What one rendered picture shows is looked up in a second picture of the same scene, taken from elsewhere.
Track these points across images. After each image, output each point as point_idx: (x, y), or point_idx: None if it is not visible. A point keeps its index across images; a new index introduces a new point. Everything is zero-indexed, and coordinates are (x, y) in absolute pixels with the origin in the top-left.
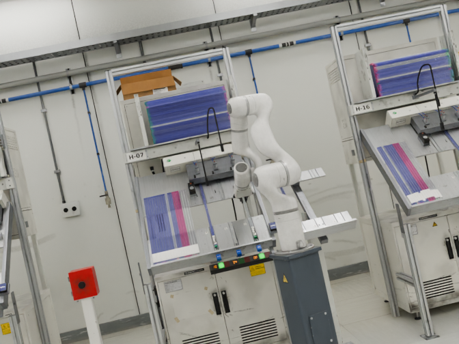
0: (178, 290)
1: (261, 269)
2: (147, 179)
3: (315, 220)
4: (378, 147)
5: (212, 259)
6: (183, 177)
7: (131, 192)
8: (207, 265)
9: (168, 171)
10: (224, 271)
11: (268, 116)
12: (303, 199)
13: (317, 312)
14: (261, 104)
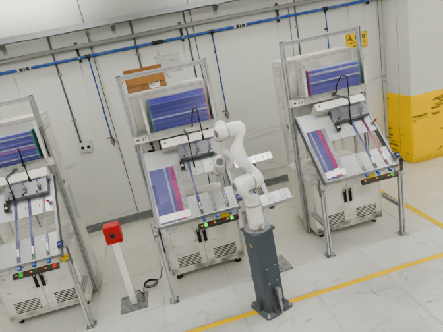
0: (174, 229)
1: (228, 214)
2: (150, 155)
3: (267, 194)
4: (306, 132)
5: (199, 219)
6: (175, 154)
7: (138, 163)
8: None
9: (164, 150)
10: None
11: (242, 139)
12: None
13: (269, 265)
14: (238, 130)
